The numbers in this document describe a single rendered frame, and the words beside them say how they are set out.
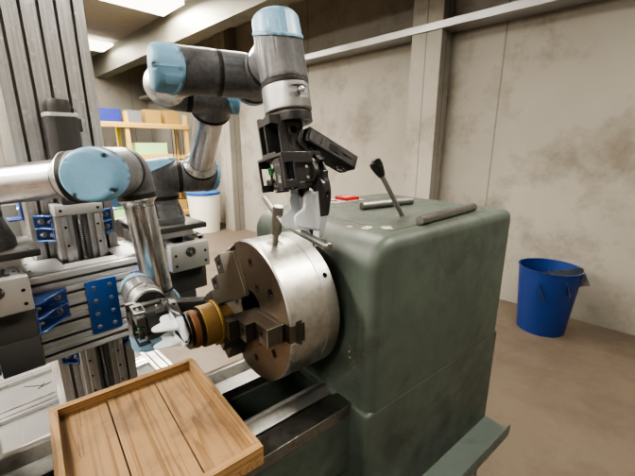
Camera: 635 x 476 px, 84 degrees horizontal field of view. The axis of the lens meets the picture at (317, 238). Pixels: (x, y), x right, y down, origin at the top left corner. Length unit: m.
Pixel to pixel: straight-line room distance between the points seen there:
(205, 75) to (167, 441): 0.67
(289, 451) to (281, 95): 0.66
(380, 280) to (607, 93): 3.02
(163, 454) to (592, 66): 3.51
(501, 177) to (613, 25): 1.27
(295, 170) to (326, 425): 0.56
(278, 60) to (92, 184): 0.50
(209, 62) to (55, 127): 0.79
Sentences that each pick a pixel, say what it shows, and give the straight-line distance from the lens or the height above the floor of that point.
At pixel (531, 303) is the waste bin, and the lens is 3.23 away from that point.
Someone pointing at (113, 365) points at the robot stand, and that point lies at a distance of 1.59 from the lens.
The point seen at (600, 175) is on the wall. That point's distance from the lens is 3.53.
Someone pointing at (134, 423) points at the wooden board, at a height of 0.88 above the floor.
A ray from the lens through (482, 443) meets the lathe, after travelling 1.37.
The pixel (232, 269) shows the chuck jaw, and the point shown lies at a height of 1.17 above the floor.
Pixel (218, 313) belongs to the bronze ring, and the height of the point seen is 1.11.
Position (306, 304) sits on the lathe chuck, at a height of 1.13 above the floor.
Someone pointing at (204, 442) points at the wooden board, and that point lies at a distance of 0.81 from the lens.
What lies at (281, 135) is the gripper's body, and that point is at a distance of 0.55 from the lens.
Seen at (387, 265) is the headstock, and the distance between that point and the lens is 0.72.
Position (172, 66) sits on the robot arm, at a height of 1.55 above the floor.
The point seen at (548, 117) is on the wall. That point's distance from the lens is 3.59.
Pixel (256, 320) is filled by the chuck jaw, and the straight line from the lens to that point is 0.72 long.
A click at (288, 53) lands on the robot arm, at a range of 0.59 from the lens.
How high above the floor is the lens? 1.43
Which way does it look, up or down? 15 degrees down
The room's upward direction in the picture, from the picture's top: straight up
